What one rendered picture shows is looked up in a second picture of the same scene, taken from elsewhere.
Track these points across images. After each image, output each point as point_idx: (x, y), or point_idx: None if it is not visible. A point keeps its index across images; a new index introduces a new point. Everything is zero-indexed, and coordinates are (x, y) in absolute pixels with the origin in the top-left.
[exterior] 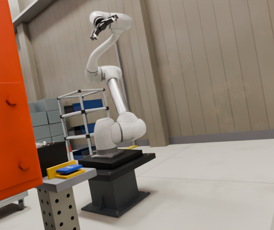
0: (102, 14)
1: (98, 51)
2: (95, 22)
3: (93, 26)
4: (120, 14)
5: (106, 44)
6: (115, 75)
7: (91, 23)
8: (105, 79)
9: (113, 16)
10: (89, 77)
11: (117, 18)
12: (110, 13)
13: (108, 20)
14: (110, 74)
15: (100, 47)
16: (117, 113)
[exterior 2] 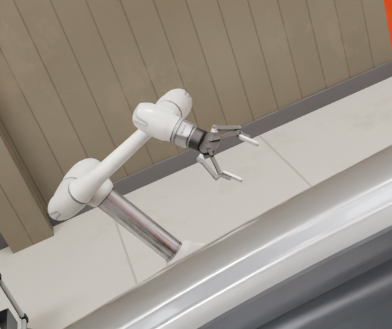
0: (177, 113)
1: (120, 163)
2: (198, 143)
3: (173, 142)
4: (184, 98)
5: (138, 147)
6: (111, 183)
7: (164, 136)
8: (99, 198)
9: (241, 131)
10: (74, 213)
11: (186, 108)
12: (175, 103)
13: (227, 138)
14: (104, 185)
15: (126, 155)
16: (162, 254)
